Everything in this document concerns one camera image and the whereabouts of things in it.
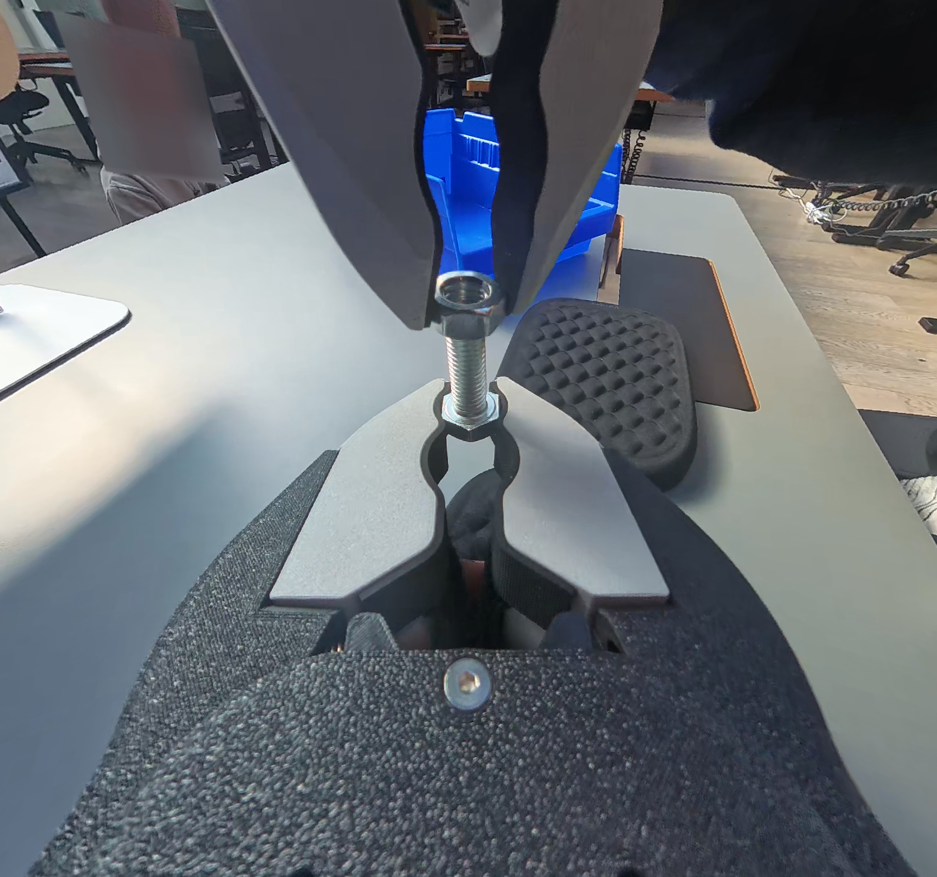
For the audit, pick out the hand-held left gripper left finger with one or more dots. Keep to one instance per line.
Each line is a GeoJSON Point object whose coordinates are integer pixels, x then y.
{"type": "Point", "coordinates": [351, 525]}

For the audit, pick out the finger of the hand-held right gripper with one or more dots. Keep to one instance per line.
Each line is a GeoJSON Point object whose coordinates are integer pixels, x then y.
{"type": "Point", "coordinates": [600, 50]}
{"type": "Point", "coordinates": [329, 86]}

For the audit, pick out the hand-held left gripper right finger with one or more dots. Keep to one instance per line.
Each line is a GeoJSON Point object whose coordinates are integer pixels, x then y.
{"type": "Point", "coordinates": [578, 525]}

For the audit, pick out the blue plastic bin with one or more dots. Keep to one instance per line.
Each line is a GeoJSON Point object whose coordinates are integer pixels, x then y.
{"type": "Point", "coordinates": [461, 196]}

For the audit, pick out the silver bolt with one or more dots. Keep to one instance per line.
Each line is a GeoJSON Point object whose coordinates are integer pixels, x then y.
{"type": "Point", "coordinates": [467, 372]}

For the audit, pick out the silver hex nut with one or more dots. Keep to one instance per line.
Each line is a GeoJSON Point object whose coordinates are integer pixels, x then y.
{"type": "Point", "coordinates": [468, 322]}

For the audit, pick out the person's right forearm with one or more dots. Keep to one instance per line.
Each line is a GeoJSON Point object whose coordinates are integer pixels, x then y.
{"type": "Point", "coordinates": [805, 50]}

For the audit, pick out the person's left hand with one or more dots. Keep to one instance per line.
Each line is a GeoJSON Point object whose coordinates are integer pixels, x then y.
{"type": "Point", "coordinates": [472, 511]}

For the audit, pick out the black office chair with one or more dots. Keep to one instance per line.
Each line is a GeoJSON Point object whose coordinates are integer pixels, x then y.
{"type": "Point", "coordinates": [22, 105]}
{"type": "Point", "coordinates": [900, 218]}
{"type": "Point", "coordinates": [234, 130]}

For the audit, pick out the black honeycomb wrist rest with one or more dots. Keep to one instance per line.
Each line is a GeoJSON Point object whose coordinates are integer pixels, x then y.
{"type": "Point", "coordinates": [607, 379]}

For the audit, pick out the brown wooden flap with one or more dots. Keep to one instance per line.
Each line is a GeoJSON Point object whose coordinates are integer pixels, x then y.
{"type": "Point", "coordinates": [611, 255]}

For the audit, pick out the dark mesh chair seat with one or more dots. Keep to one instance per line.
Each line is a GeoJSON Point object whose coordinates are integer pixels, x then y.
{"type": "Point", "coordinates": [893, 445]}

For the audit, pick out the person's patterned clothing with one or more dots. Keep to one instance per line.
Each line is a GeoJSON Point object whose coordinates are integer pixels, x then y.
{"type": "Point", "coordinates": [922, 503]}

